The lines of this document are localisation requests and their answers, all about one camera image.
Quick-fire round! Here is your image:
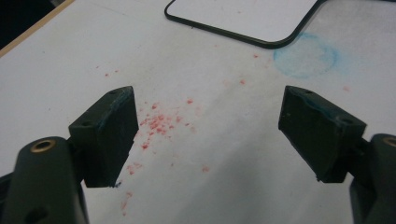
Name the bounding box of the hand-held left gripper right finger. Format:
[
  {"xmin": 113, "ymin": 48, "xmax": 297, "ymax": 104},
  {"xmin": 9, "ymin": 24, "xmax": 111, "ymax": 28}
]
[{"xmin": 277, "ymin": 85, "xmax": 368, "ymax": 184}]

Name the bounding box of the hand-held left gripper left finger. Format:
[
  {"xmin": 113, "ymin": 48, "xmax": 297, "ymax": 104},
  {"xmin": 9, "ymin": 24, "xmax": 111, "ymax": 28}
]
[{"xmin": 68, "ymin": 86, "xmax": 140, "ymax": 189}]

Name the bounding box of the white board with black rim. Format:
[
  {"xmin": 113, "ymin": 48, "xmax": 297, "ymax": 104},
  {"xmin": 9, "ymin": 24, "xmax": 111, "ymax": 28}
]
[{"xmin": 163, "ymin": 0, "xmax": 328, "ymax": 50}]

